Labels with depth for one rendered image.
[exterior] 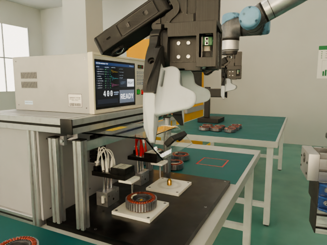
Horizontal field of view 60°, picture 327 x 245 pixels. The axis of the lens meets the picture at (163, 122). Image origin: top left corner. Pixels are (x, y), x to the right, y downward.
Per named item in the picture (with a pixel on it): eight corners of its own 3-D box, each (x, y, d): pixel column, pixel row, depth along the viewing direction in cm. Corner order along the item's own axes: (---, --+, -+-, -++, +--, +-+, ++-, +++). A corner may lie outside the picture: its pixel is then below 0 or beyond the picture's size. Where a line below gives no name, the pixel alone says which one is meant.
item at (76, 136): (90, 140, 97) (89, 128, 96) (77, 143, 91) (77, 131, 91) (80, 138, 99) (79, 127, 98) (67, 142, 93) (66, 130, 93)
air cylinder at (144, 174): (149, 180, 131) (149, 169, 131) (141, 185, 125) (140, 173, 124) (139, 179, 134) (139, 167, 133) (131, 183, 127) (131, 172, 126)
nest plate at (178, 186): (191, 184, 126) (191, 182, 126) (178, 196, 113) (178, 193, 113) (161, 179, 133) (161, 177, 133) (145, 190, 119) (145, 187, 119)
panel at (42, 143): (143, 167, 152) (142, 112, 148) (44, 220, 93) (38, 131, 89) (141, 166, 153) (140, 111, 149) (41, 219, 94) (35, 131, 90)
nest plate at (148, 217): (169, 205, 105) (169, 202, 105) (149, 223, 91) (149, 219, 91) (134, 198, 111) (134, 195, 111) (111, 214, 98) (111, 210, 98)
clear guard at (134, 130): (192, 144, 100) (192, 127, 99) (163, 161, 79) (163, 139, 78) (116, 136, 114) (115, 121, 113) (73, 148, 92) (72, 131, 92)
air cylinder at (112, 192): (119, 200, 110) (118, 186, 109) (107, 207, 103) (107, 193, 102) (108, 197, 112) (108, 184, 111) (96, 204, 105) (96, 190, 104)
